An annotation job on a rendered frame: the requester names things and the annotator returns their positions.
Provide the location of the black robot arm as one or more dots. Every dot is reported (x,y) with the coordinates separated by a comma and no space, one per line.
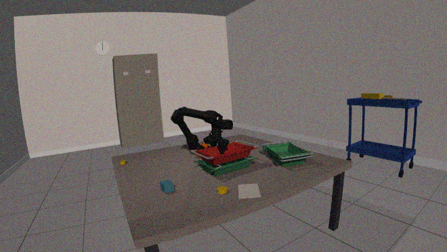
(209,116)

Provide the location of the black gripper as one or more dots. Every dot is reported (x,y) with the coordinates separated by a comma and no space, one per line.
(222,143)

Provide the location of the small teal block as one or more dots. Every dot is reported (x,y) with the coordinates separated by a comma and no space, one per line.
(167,186)

